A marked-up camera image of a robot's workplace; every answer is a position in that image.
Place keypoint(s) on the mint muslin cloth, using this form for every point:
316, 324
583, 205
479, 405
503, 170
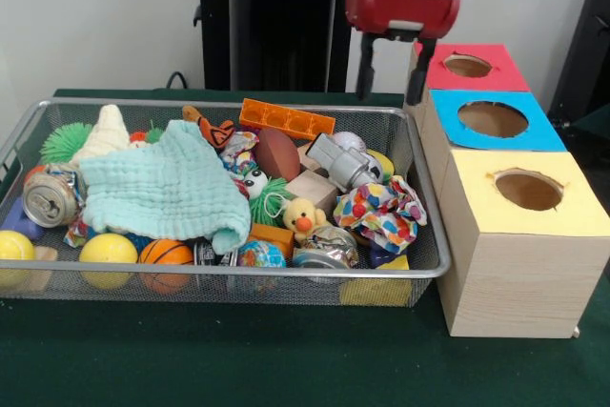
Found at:
162, 188

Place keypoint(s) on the orange plastic tray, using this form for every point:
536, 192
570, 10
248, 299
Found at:
286, 118

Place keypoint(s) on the yellow ball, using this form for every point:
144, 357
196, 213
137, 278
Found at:
108, 250

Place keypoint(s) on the dark green tablecloth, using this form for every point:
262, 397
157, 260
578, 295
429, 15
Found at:
286, 359

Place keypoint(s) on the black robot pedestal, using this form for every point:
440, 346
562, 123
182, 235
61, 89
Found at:
286, 21

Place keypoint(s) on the yellow plush duck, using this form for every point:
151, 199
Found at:
300, 216

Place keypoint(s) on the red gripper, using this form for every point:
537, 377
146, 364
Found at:
405, 9

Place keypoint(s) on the polka dot crumpled wrapper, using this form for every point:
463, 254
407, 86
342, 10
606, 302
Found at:
381, 214

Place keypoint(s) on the crushed silver drink can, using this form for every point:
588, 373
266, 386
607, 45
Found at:
47, 202

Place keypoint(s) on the green spiky toy with eyes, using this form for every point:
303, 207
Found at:
276, 197

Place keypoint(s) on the brown toy football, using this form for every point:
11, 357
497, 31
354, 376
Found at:
278, 152

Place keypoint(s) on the silver mesh bin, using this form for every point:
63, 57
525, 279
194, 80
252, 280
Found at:
419, 235

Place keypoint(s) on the wooden three-hole box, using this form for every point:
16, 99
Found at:
514, 283

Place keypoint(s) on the small basketball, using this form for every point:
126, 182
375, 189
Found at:
167, 253

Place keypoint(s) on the black chair back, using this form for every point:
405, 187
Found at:
588, 45

